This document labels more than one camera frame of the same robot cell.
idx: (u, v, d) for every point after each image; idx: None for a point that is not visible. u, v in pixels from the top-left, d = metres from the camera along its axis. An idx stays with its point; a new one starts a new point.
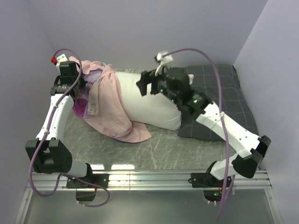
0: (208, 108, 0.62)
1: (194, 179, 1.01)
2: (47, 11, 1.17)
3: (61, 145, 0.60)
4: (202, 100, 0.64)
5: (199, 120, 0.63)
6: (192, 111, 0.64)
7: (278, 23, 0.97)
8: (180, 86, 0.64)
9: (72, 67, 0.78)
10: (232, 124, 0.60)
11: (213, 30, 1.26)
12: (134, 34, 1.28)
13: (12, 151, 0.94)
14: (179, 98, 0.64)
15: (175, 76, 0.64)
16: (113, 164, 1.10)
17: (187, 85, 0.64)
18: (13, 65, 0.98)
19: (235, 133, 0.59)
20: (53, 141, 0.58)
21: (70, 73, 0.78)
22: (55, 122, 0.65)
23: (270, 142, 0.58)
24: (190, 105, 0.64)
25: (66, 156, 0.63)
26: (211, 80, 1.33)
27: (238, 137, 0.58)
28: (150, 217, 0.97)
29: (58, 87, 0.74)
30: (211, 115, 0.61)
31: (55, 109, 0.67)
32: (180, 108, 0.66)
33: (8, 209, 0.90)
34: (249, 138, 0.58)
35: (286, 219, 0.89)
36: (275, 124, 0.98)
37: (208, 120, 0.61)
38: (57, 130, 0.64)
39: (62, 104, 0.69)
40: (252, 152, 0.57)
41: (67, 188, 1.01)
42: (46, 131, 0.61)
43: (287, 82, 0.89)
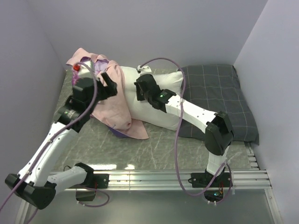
0: (171, 99, 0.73)
1: (194, 179, 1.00)
2: (47, 11, 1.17)
3: (38, 191, 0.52)
4: (168, 94, 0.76)
5: (167, 109, 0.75)
6: (161, 105, 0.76)
7: (278, 22, 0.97)
8: (149, 87, 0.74)
9: (85, 91, 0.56)
10: (188, 106, 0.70)
11: (213, 29, 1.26)
12: (134, 33, 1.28)
13: (12, 151, 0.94)
14: (149, 95, 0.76)
15: (143, 79, 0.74)
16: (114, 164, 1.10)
17: (154, 86, 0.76)
18: (13, 65, 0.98)
19: (191, 112, 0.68)
20: (30, 188, 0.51)
21: (81, 100, 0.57)
22: (42, 161, 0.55)
23: (225, 115, 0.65)
24: (160, 101, 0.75)
25: (46, 194, 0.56)
26: (210, 80, 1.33)
27: (195, 115, 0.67)
28: (150, 217, 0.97)
29: (65, 112, 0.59)
30: (173, 103, 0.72)
31: (48, 144, 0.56)
32: (151, 103, 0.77)
33: (8, 210, 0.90)
34: (205, 114, 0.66)
35: (286, 220, 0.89)
36: (275, 124, 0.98)
37: (172, 108, 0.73)
38: (40, 173, 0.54)
39: (58, 139, 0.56)
40: (209, 125, 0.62)
41: (67, 188, 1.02)
42: (27, 171, 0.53)
43: (287, 82, 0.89)
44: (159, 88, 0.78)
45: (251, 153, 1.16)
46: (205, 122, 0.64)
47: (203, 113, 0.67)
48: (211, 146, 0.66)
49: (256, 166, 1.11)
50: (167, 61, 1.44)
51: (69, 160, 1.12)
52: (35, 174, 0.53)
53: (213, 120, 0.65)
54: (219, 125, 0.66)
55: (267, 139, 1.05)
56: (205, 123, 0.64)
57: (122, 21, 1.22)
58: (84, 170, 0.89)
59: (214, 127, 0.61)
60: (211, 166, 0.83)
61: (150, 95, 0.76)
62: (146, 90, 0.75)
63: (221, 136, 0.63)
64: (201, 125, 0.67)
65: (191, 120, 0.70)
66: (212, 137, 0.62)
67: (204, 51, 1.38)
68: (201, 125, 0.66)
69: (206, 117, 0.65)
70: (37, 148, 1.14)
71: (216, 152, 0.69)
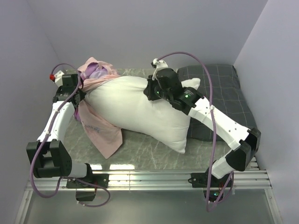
0: (197, 102, 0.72)
1: (194, 179, 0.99)
2: (48, 11, 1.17)
3: (62, 145, 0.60)
4: (193, 95, 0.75)
5: (191, 113, 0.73)
6: (184, 106, 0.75)
7: (279, 23, 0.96)
8: (170, 83, 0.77)
9: (74, 78, 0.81)
10: (219, 117, 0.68)
11: (214, 29, 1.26)
12: (134, 33, 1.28)
13: (11, 152, 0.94)
14: (171, 93, 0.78)
15: (164, 75, 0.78)
16: (111, 164, 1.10)
17: (176, 84, 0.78)
18: (13, 65, 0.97)
19: (223, 125, 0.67)
20: (54, 143, 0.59)
21: (73, 85, 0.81)
22: (57, 124, 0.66)
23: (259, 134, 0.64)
24: (182, 100, 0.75)
25: (67, 158, 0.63)
26: (211, 80, 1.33)
27: (228, 129, 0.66)
28: (151, 216, 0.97)
29: (60, 95, 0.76)
30: (202, 109, 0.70)
31: (57, 114, 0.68)
32: (173, 103, 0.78)
33: (8, 210, 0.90)
34: (238, 130, 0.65)
35: (286, 219, 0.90)
36: (276, 124, 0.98)
37: (199, 113, 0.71)
38: (58, 133, 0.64)
39: (63, 110, 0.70)
40: (242, 144, 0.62)
41: (67, 188, 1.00)
42: (47, 133, 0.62)
43: (288, 83, 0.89)
44: (181, 87, 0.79)
45: None
46: (238, 140, 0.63)
47: (236, 128, 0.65)
48: (233, 162, 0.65)
49: (256, 166, 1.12)
50: (167, 61, 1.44)
51: None
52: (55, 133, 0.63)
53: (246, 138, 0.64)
54: (250, 142, 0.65)
55: (267, 139, 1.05)
56: (238, 141, 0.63)
57: (123, 22, 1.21)
58: (85, 164, 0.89)
59: (248, 148, 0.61)
60: (217, 170, 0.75)
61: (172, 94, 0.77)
62: (167, 87, 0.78)
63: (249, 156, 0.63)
64: (230, 139, 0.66)
65: (220, 131, 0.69)
66: (244, 157, 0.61)
67: (205, 52, 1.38)
68: (231, 141, 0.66)
69: (238, 134, 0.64)
70: None
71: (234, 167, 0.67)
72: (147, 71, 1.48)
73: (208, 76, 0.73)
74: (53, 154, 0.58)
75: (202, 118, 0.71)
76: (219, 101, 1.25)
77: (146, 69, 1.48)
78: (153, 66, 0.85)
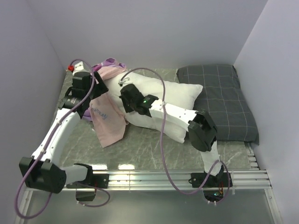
0: (153, 103, 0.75)
1: (194, 179, 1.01)
2: (47, 11, 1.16)
3: (54, 168, 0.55)
4: (151, 99, 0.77)
5: (152, 114, 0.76)
6: (146, 110, 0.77)
7: (278, 23, 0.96)
8: (131, 94, 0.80)
9: (84, 81, 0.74)
10: (171, 108, 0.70)
11: (214, 30, 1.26)
12: (134, 33, 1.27)
13: (11, 152, 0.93)
14: (133, 102, 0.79)
15: (124, 88, 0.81)
16: (120, 164, 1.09)
17: (137, 94, 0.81)
18: (13, 65, 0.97)
19: (173, 113, 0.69)
20: (47, 165, 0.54)
21: (82, 88, 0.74)
22: (55, 140, 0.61)
23: (205, 112, 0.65)
24: (143, 105, 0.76)
25: (60, 176, 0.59)
26: (211, 81, 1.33)
27: (178, 115, 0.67)
28: (150, 216, 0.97)
29: (67, 101, 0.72)
30: (156, 107, 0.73)
31: (58, 127, 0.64)
32: (136, 109, 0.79)
33: (8, 210, 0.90)
34: (186, 114, 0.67)
35: (286, 219, 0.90)
36: (276, 124, 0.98)
37: (156, 112, 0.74)
38: (54, 151, 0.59)
39: (66, 121, 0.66)
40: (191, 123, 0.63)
41: (67, 188, 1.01)
42: (42, 151, 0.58)
43: (287, 83, 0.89)
44: (142, 95, 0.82)
45: (251, 153, 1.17)
46: (187, 121, 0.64)
47: (185, 112, 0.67)
48: (195, 144, 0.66)
49: (256, 166, 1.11)
50: (167, 61, 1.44)
51: (69, 160, 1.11)
52: (50, 152, 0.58)
53: (195, 118, 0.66)
54: (202, 122, 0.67)
55: (267, 139, 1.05)
56: (187, 122, 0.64)
57: (123, 22, 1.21)
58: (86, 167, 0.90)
59: (196, 126, 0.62)
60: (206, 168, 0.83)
61: (134, 102, 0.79)
62: (129, 98, 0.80)
63: (204, 134, 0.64)
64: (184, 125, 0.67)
65: (174, 120, 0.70)
66: (195, 135, 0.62)
67: (205, 52, 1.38)
68: (184, 124, 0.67)
69: (187, 117, 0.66)
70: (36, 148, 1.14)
71: (202, 149, 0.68)
72: (147, 71, 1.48)
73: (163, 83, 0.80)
74: (43, 174, 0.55)
75: (160, 115, 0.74)
76: (219, 101, 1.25)
77: (146, 69, 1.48)
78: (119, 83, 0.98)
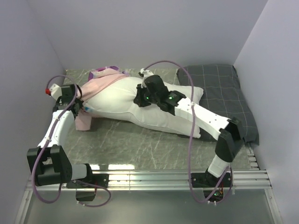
0: (180, 102, 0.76)
1: (194, 179, 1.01)
2: (48, 11, 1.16)
3: (62, 151, 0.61)
4: (177, 96, 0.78)
5: (176, 113, 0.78)
6: (170, 107, 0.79)
7: (279, 23, 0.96)
8: (157, 88, 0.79)
9: (73, 88, 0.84)
10: (201, 111, 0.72)
11: (214, 30, 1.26)
12: (134, 34, 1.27)
13: (11, 152, 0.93)
14: (158, 97, 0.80)
15: (151, 80, 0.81)
16: (109, 164, 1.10)
17: (163, 88, 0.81)
18: (12, 65, 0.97)
19: (203, 117, 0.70)
20: (55, 148, 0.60)
21: (71, 94, 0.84)
22: (57, 131, 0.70)
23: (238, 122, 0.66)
24: (167, 101, 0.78)
25: (67, 164, 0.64)
26: (211, 81, 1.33)
27: (208, 120, 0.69)
28: (150, 217, 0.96)
29: (60, 105, 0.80)
30: (183, 107, 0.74)
31: (57, 122, 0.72)
32: (160, 105, 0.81)
33: (7, 210, 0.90)
34: (217, 121, 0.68)
35: (285, 219, 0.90)
36: (275, 123, 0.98)
37: (182, 111, 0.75)
38: (58, 139, 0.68)
39: (63, 117, 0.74)
40: (222, 131, 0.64)
41: (67, 188, 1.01)
42: (47, 138, 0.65)
43: (288, 83, 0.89)
44: (167, 90, 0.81)
45: (251, 153, 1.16)
46: (218, 128, 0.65)
47: (216, 119, 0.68)
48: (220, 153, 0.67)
49: (256, 166, 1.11)
50: (167, 61, 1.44)
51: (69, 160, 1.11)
52: (55, 140, 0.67)
53: (226, 127, 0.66)
54: (231, 132, 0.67)
55: (267, 139, 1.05)
56: (218, 129, 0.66)
57: (122, 22, 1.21)
58: (85, 165, 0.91)
59: (228, 134, 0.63)
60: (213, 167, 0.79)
61: (158, 97, 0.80)
62: (154, 91, 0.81)
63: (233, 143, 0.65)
64: (213, 131, 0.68)
65: (203, 124, 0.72)
66: (224, 144, 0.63)
67: (205, 52, 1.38)
68: (213, 131, 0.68)
69: (218, 124, 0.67)
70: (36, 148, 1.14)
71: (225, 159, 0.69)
72: None
73: (192, 82, 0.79)
74: (53, 159, 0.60)
75: (186, 116, 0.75)
76: (219, 101, 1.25)
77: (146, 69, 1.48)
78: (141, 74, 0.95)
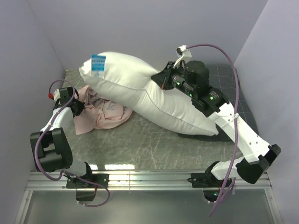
0: (222, 107, 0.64)
1: (194, 179, 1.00)
2: (48, 11, 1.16)
3: (63, 132, 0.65)
4: (219, 98, 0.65)
5: (211, 116, 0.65)
6: (207, 108, 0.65)
7: (279, 23, 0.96)
8: (200, 81, 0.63)
9: (70, 90, 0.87)
10: (244, 127, 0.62)
11: (214, 29, 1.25)
12: (133, 34, 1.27)
13: (11, 152, 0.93)
14: (196, 92, 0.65)
15: (195, 69, 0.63)
16: (107, 164, 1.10)
17: (205, 81, 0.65)
18: (12, 66, 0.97)
19: (245, 136, 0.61)
20: (57, 129, 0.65)
21: (68, 95, 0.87)
22: (58, 120, 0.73)
23: (279, 152, 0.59)
24: (207, 101, 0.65)
25: (68, 148, 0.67)
26: (211, 80, 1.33)
27: (248, 141, 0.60)
28: (150, 216, 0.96)
29: (58, 106, 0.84)
30: (225, 115, 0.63)
31: (57, 114, 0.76)
32: (194, 102, 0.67)
33: (7, 210, 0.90)
34: (259, 144, 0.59)
35: (286, 220, 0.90)
36: (275, 123, 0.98)
37: (220, 118, 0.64)
38: (58, 125, 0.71)
39: (63, 112, 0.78)
40: (261, 160, 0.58)
41: (67, 188, 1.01)
42: (49, 124, 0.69)
43: (288, 83, 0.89)
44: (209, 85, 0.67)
45: None
46: (258, 154, 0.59)
47: (257, 141, 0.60)
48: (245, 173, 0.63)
49: None
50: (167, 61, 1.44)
51: None
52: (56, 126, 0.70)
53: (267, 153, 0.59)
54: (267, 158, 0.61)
55: (267, 139, 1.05)
56: (257, 155, 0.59)
57: (122, 22, 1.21)
58: (84, 164, 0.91)
59: (266, 165, 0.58)
60: (219, 171, 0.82)
61: (196, 93, 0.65)
62: (194, 83, 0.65)
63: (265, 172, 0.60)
64: (248, 152, 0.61)
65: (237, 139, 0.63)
66: (259, 171, 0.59)
67: (205, 52, 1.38)
68: (249, 153, 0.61)
69: (259, 148, 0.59)
70: None
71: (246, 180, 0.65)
72: None
73: (235, 73, 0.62)
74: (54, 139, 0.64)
75: (223, 124, 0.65)
76: None
77: None
78: (178, 52, 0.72)
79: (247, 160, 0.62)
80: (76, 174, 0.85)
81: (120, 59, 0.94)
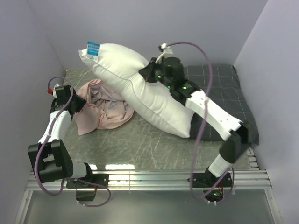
0: (194, 94, 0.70)
1: (194, 179, 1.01)
2: (48, 11, 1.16)
3: (62, 144, 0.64)
4: (191, 87, 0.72)
5: (187, 104, 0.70)
6: (182, 97, 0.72)
7: (279, 24, 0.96)
8: (175, 73, 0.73)
9: (66, 90, 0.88)
10: (214, 108, 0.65)
11: (214, 29, 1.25)
12: (133, 34, 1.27)
13: (11, 152, 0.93)
14: (172, 84, 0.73)
15: (170, 64, 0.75)
16: (107, 164, 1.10)
17: (180, 74, 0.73)
18: (12, 66, 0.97)
19: (215, 115, 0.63)
20: (56, 142, 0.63)
21: (65, 95, 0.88)
22: (56, 129, 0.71)
23: (250, 128, 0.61)
24: (181, 92, 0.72)
25: (67, 158, 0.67)
26: (211, 80, 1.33)
27: (219, 119, 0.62)
28: (150, 216, 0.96)
29: (56, 107, 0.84)
30: (196, 100, 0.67)
31: (55, 121, 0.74)
32: (172, 93, 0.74)
33: (8, 210, 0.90)
34: (229, 121, 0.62)
35: (285, 219, 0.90)
36: (275, 123, 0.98)
37: (194, 104, 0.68)
38: (57, 135, 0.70)
39: (60, 117, 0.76)
40: (232, 134, 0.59)
41: (67, 188, 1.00)
42: (47, 135, 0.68)
43: (288, 84, 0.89)
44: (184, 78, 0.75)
45: (251, 152, 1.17)
46: (228, 129, 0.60)
47: (228, 118, 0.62)
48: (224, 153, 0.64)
49: (256, 166, 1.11)
50: None
51: None
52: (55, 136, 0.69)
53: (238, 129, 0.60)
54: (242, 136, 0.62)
55: (267, 139, 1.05)
56: (228, 130, 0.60)
57: (122, 22, 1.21)
58: (85, 164, 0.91)
59: (237, 138, 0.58)
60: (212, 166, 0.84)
61: (172, 84, 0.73)
62: (170, 76, 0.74)
63: (240, 147, 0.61)
64: (221, 130, 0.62)
65: (210, 120, 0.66)
66: (232, 146, 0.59)
67: (205, 52, 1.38)
68: (222, 130, 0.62)
69: (230, 124, 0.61)
70: None
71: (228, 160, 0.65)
72: None
73: (210, 72, 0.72)
74: (53, 152, 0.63)
75: (197, 110, 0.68)
76: (218, 101, 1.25)
77: None
78: (160, 49, 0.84)
79: (223, 137, 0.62)
80: (76, 177, 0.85)
81: (117, 50, 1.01)
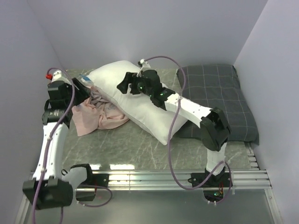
0: (170, 97, 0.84)
1: (194, 179, 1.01)
2: (48, 12, 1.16)
3: (60, 182, 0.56)
4: (168, 93, 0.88)
5: (166, 107, 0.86)
6: (161, 103, 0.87)
7: (279, 24, 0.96)
8: (152, 84, 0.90)
9: (61, 91, 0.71)
10: (186, 103, 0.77)
11: (214, 29, 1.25)
12: (133, 34, 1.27)
13: (11, 151, 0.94)
14: (152, 92, 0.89)
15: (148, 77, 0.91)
16: (111, 164, 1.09)
17: (156, 83, 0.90)
18: (12, 66, 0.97)
19: (188, 108, 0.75)
20: (53, 181, 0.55)
21: (61, 98, 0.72)
22: (52, 157, 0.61)
23: (220, 112, 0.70)
24: (160, 98, 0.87)
25: (67, 189, 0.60)
26: (211, 81, 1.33)
27: (192, 110, 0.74)
28: (150, 216, 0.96)
29: (50, 114, 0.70)
30: (172, 102, 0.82)
31: (50, 142, 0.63)
32: (153, 100, 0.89)
33: (7, 210, 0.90)
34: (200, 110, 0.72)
35: (286, 219, 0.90)
36: (275, 123, 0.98)
37: (171, 105, 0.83)
38: (54, 167, 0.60)
39: (56, 135, 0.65)
40: (204, 119, 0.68)
41: None
42: (42, 170, 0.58)
43: (288, 84, 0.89)
44: (161, 87, 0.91)
45: (251, 152, 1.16)
46: (200, 116, 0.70)
47: (199, 109, 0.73)
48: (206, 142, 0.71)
49: (256, 166, 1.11)
50: (167, 61, 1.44)
51: (69, 159, 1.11)
52: (52, 169, 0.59)
53: (209, 115, 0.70)
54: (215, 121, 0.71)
55: (267, 139, 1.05)
56: (200, 118, 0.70)
57: (122, 22, 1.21)
58: (84, 167, 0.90)
59: (208, 122, 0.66)
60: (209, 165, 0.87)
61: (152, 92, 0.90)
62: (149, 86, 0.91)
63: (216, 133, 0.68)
64: (196, 121, 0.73)
65: (187, 115, 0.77)
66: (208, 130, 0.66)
67: (205, 52, 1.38)
68: (196, 119, 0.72)
69: (201, 113, 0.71)
70: (36, 147, 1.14)
71: (212, 148, 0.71)
72: None
73: None
74: (51, 192, 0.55)
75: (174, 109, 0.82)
76: (218, 101, 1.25)
77: None
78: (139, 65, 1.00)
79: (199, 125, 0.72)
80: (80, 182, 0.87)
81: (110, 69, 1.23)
